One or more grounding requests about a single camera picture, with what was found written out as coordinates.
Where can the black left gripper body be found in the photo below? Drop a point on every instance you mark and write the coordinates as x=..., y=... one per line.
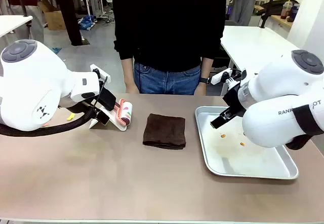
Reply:
x=108, y=99

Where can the bystander in grey pants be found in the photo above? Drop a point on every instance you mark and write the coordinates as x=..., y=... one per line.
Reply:
x=25, y=6

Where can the cardboard box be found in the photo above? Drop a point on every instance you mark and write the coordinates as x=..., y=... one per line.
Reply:
x=54, y=18

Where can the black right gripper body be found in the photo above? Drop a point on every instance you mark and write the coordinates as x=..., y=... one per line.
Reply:
x=234, y=99

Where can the person's black sweater torso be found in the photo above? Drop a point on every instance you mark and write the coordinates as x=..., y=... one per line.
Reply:
x=167, y=23

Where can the yellow paper scrap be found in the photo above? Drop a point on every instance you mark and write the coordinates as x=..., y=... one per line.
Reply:
x=71, y=117

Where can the wooden counter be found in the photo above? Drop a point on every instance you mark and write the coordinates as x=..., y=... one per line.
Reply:
x=281, y=21

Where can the dark brown towel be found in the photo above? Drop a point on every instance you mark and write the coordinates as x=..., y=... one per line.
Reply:
x=164, y=131

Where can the blue jeans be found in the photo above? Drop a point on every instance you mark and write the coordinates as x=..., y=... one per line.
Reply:
x=167, y=80

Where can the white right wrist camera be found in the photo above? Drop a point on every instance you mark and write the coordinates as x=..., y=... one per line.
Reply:
x=220, y=76

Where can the bystander in grey trousers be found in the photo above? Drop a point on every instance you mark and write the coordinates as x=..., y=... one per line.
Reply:
x=243, y=6

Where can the person's left hand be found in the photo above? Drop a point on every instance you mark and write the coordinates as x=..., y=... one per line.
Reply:
x=200, y=89

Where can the silver metal tray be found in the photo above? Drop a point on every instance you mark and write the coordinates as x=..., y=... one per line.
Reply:
x=240, y=163

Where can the black tripod pole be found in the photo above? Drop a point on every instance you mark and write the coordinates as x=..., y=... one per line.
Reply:
x=268, y=3

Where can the black wrist watch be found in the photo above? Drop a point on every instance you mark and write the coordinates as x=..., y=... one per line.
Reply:
x=204, y=80

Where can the person's right hand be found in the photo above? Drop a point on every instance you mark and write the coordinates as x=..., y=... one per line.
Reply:
x=131, y=88

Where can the blue plastic bag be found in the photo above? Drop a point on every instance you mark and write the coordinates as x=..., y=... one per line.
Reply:
x=86, y=22

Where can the black bag on counter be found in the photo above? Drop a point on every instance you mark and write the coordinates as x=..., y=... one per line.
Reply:
x=274, y=7

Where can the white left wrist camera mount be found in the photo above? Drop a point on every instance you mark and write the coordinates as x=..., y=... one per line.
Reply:
x=99, y=73

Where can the small white table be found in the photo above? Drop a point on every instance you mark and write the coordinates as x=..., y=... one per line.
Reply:
x=12, y=22

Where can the blue drink cup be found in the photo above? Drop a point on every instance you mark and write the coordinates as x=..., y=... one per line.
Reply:
x=294, y=12

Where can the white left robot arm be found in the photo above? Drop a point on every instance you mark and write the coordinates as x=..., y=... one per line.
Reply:
x=30, y=82

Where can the person's left forearm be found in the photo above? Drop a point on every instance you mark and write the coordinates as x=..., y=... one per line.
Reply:
x=207, y=67

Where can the person's right forearm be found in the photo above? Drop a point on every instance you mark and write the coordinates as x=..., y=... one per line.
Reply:
x=127, y=69

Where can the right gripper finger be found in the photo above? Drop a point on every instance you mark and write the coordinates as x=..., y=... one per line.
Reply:
x=227, y=113
x=218, y=123

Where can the large white table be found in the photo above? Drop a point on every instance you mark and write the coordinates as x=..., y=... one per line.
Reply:
x=253, y=46

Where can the bystander in dark trousers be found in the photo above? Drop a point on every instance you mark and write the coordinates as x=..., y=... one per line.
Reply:
x=69, y=13

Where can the red drink plastic cup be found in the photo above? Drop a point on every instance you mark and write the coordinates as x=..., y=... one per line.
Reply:
x=285, y=9

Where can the pink lint roller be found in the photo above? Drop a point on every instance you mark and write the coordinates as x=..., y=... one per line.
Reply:
x=126, y=112

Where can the white folded stand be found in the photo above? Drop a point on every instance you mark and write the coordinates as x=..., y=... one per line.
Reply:
x=113, y=120

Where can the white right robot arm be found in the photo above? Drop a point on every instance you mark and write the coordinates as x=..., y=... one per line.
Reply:
x=273, y=122

